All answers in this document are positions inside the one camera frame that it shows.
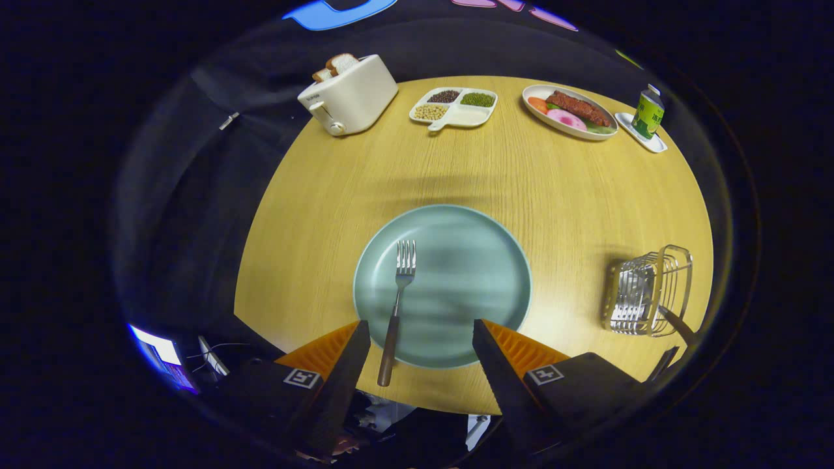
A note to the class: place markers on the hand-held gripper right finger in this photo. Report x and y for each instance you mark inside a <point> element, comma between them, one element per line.
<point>502,384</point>

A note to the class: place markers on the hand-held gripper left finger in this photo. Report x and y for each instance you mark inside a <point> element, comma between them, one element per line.
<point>345,384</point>

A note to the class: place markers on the teal round plate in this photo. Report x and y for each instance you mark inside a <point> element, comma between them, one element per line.
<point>469,280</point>

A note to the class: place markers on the dark metal bar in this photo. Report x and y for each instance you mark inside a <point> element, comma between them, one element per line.
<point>661,365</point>

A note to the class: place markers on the lit computer screen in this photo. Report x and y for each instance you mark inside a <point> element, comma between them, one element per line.
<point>156,345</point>

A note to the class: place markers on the white oval food plate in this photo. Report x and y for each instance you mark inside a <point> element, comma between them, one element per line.
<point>567,132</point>

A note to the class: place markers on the white divided dish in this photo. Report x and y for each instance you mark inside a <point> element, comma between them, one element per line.
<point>472,117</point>

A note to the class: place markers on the pink round food slice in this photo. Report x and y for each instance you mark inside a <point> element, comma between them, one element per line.
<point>565,120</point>

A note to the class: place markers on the green lettuce leaf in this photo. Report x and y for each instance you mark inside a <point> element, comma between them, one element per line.
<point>601,129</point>

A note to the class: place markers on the pile of yellow soybeans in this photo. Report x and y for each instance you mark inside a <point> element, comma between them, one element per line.
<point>431,112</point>

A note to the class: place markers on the orange carrot slice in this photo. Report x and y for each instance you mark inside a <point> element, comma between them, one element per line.
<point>538,105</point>

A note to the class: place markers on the white coaster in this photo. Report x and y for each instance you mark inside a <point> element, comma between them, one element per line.
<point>651,144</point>

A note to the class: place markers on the pile of green beans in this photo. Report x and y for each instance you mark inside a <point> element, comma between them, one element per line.
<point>478,99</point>

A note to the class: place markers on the white toaster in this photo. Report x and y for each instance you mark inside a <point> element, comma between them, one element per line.
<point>355,98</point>

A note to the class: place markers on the brown meat piece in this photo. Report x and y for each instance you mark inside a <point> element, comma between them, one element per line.
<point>576,107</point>

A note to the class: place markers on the silver clip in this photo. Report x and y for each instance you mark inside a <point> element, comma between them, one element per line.
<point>229,120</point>

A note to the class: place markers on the pile of dark red beans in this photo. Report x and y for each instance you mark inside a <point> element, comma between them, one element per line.
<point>444,96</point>

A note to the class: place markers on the green label drink bottle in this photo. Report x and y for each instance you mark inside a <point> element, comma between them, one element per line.
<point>647,117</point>

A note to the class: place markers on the brown crust bread slice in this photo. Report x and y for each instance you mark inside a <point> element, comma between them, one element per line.
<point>322,75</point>

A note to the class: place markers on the white bread slice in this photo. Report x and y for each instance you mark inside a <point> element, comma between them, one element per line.
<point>342,63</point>

